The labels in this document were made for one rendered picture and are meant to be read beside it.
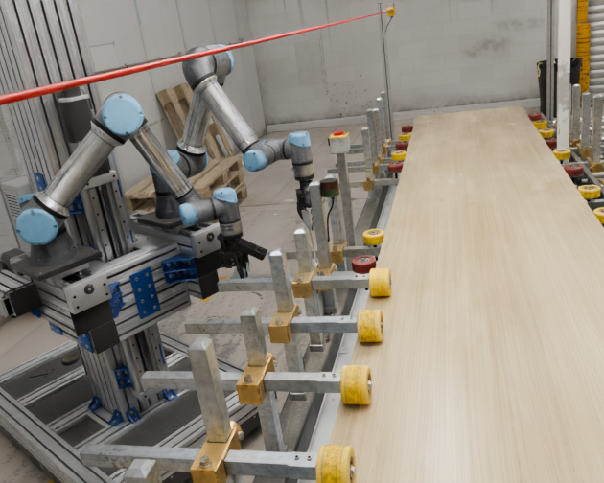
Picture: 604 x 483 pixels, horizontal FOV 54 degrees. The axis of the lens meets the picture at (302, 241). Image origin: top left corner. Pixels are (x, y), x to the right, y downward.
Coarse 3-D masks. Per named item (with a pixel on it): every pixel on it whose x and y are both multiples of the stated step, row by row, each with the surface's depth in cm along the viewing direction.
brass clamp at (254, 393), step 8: (272, 360) 135; (248, 368) 131; (256, 368) 131; (264, 368) 131; (272, 368) 135; (256, 376) 128; (264, 376) 129; (240, 384) 126; (248, 384) 126; (256, 384) 125; (264, 384) 129; (240, 392) 127; (248, 392) 126; (256, 392) 126; (264, 392) 128; (240, 400) 127; (248, 400) 127; (256, 400) 126
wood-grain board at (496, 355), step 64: (448, 128) 377; (512, 128) 351; (448, 192) 254; (512, 192) 242; (576, 192) 231; (384, 256) 198; (448, 256) 191; (512, 256) 184; (576, 256) 178; (384, 320) 157; (448, 320) 153; (512, 320) 149; (576, 320) 144; (384, 384) 131; (448, 384) 128; (512, 384) 125; (576, 384) 122; (384, 448) 112; (448, 448) 109; (512, 448) 107; (576, 448) 105
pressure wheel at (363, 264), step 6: (354, 258) 198; (360, 258) 198; (366, 258) 198; (372, 258) 196; (354, 264) 195; (360, 264) 193; (366, 264) 193; (372, 264) 194; (354, 270) 196; (360, 270) 194; (366, 270) 193; (366, 288) 199
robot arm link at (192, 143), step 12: (216, 48) 211; (216, 60) 208; (228, 60) 215; (216, 72) 210; (228, 72) 219; (192, 108) 223; (204, 108) 222; (192, 120) 225; (204, 120) 225; (192, 132) 227; (204, 132) 229; (180, 144) 231; (192, 144) 229; (192, 156) 231; (204, 156) 237; (192, 168) 232; (204, 168) 240
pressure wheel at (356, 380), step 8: (344, 368) 124; (352, 368) 124; (360, 368) 124; (368, 368) 124; (344, 376) 123; (352, 376) 122; (360, 376) 122; (368, 376) 125; (344, 384) 122; (352, 384) 122; (360, 384) 121; (368, 384) 124; (344, 392) 122; (352, 392) 122; (360, 392) 121; (368, 392) 125; (344, 400) 123; (352, 400) 122; (360, 400) 122; (368, 400) 122
